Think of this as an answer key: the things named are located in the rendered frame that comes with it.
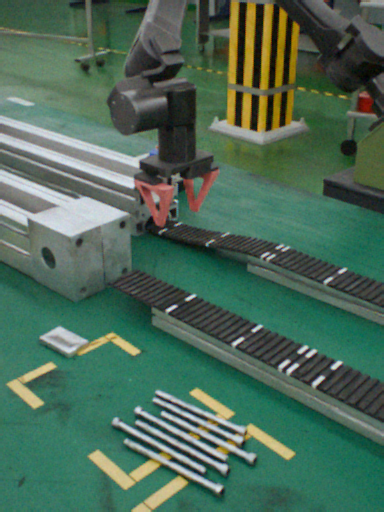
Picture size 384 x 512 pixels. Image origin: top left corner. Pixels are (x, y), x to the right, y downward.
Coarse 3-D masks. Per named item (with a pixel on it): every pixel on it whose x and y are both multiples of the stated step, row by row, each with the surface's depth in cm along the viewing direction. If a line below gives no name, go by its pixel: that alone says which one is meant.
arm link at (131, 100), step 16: (160, 32) 89; (160, 48) 88; (176, 48) 89; (176, 64) 89; (128, 80) 86; (144, 80) 88; (160, 80) 91; (112, 96) 86; (128, 96) 84; (144, 96) 85; (160, 96) 86; (112, 112) 87; (128, 112) 84; (144, 112) 84; (160, 112) 86; (128, 128) 85; (144, 128) 86
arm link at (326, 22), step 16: (288, 0) 118; (304, 0) 117; (320, 0) 119; (304, 16) 118; (320, 16) 117; (336, 16) 119; (320, 32) 118; (336, 32) 117; (352, 32) 116; (368, 32) 116; (320, 48) 120; (336, 48) 123; (368, 48) 114; (336, 64) 120; (336, 80) 121
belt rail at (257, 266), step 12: (252, 264) 90; (264, 264) 88; (264, 276) 89; (276, 276) 87; (288, 276) 87; (300, 276) 84; (300, 288) 85; (312, 288) 84; (324, 288) 82; (324, 300) 83; (336, 300) 82; (348, 300) 81; (360, 300) 79; (360, 312) 80; (372, 312) 79
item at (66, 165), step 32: (0, 128) 130; (32, 128) 124; (0, 160) 120; (32, 160) 115; (64, 160) 107; (96, 160) 112; (128, 160) 108; (64, 192) 109; (96, 192) 103; (128, 192) 98
